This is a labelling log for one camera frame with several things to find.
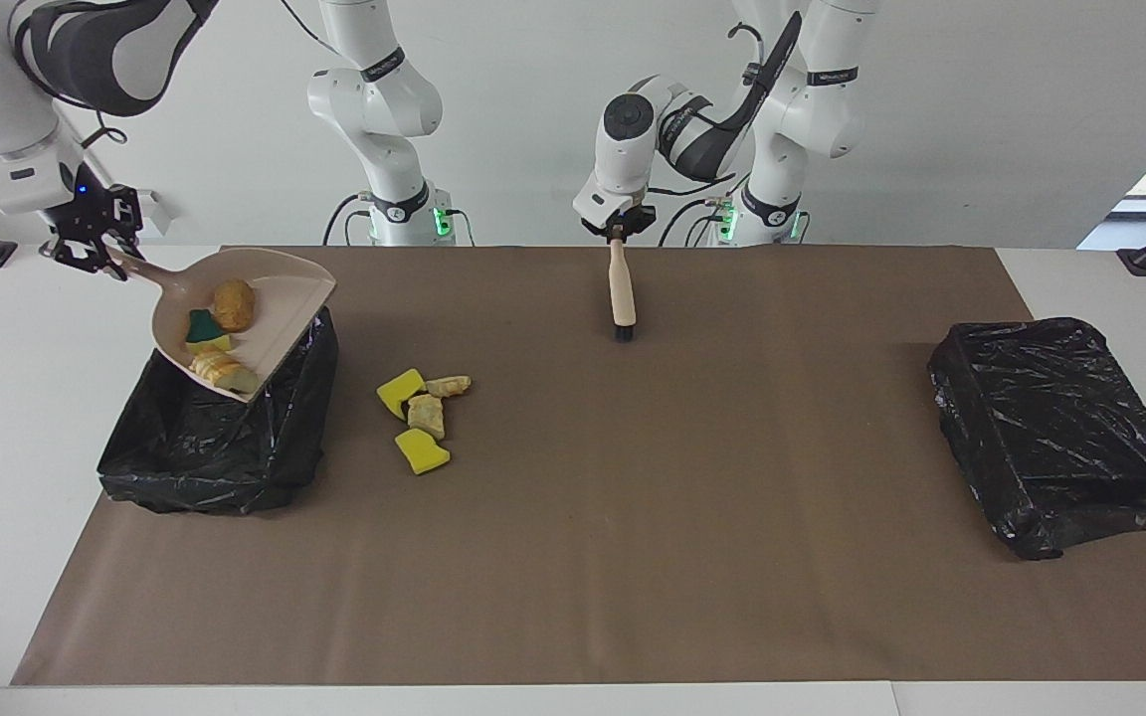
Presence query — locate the beige handled hand brush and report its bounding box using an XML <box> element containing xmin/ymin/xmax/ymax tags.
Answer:
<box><xmin>609</xmin><ymin>237</ymin><xmax>638</xmax><ymax>345</ymax></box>

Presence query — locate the yellow sponge piece green backing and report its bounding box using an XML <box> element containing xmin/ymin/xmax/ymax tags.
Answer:
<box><xmin>184</xmin><ymin>309</ymin><xmax>233</xmax><ymax>356</ymax></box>

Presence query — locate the brown bread roll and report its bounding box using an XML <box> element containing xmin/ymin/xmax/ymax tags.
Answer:
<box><xmin>211</xmin><ymin>278</ymin><xmax>258</xmax><ymax>333</ymax></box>

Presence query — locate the sliced bread loaf piece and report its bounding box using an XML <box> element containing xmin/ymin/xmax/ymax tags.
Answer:
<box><xmin>188</xmin><ymin>348</ymin><xmax>262</xmax><ymax>395</ymax></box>

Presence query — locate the beige plastic dustpan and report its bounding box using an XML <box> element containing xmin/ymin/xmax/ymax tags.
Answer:
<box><xmin>100</xmin><ymin>248</ymin><xmax>337</xmax><ymax>404</ymax></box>

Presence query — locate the square beige bread chunk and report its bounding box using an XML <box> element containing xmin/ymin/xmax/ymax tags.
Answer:
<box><xmin>407</xmin><ymin>394</ymin><xmax>447</xmax><ymax>442</ymax></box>

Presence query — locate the black bag lined bin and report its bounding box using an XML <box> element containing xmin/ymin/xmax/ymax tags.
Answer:
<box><xmin>927</xmin><ymin>318</ymin><xmax>1146</xmax><ymax>561</ymax></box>
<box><xmin>97</xmin><ymin>298</ymin><xmax>340</xmax><ymax>516</ymax></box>

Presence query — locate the brown paper table mat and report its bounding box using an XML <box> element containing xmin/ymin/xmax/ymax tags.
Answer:
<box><xmin>11</xmin><ymin>246</ymin><xmax>1146</xmax><ymax>687</ymax></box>

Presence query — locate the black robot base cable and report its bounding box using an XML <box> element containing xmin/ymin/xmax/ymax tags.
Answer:
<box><xmin>322</xmin><ymin>194</ymin><xmax>375</xmax><ymax>247</ymax></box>
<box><xmin>658</xmin><ymin>194</ymin><xmax>733</xmax><ymax>248</ymax></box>

